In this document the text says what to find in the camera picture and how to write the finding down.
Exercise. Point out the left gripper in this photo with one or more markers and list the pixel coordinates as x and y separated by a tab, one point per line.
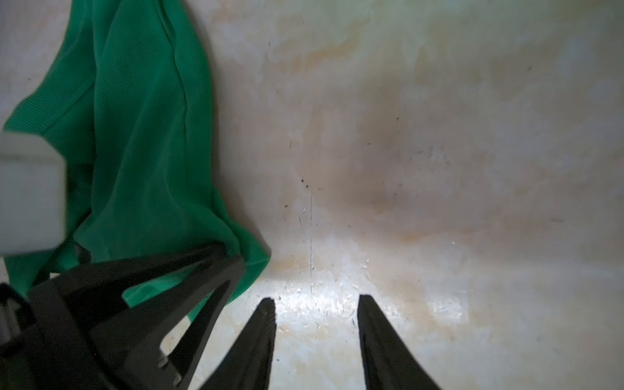
46	345

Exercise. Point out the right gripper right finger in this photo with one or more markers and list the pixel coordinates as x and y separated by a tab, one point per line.
386	360

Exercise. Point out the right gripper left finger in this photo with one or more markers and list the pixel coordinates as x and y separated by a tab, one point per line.
247	364

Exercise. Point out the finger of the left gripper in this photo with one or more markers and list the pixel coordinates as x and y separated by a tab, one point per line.
129	343

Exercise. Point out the green tank top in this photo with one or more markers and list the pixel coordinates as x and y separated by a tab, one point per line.
128	103

